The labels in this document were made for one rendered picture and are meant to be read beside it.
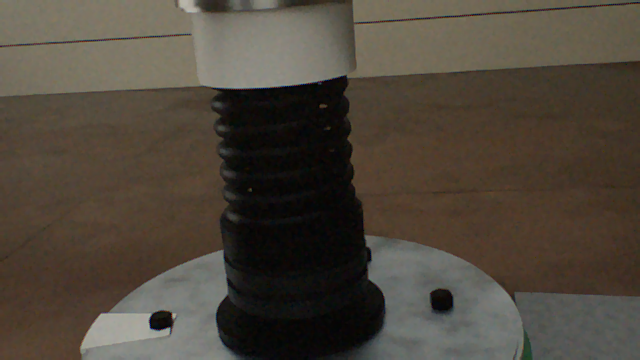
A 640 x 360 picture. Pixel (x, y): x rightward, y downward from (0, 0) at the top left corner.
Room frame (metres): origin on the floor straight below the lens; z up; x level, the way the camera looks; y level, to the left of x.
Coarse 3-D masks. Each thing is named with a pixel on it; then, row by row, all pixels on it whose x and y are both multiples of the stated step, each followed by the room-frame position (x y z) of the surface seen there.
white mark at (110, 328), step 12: (96, 324) 0.31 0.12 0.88; (108, 324) 0.31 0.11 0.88; (120, 324) 0.30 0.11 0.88; (132, 324) 0.30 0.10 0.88; (144, 324) 0.30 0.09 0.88; (96, 336) 0.29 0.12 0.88; (108, 336) 0.29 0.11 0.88; (120, 336) 0.29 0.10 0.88; (132, 336) 0.29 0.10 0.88; (144, 336) 0.29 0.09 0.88; (156, 336) 0.29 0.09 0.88; (84, 348) 0.28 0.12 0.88
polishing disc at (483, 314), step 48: (384, 240) 0.38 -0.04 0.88; (144, 288) 0.34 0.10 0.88; (192, 288) 0.34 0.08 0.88; (384, 288) 0.32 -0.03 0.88; (432, 288) 0.32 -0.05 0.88; (480, 288) 0.31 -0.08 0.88; (192, 336) 0.29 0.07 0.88; (240, 336) 0.27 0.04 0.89; (288, 336) 0.27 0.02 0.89; (336, 336) 0.26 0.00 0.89; (384, 336) 0.27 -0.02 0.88; (432, 336) 0.27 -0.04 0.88; (480, 336) 0.27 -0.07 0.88
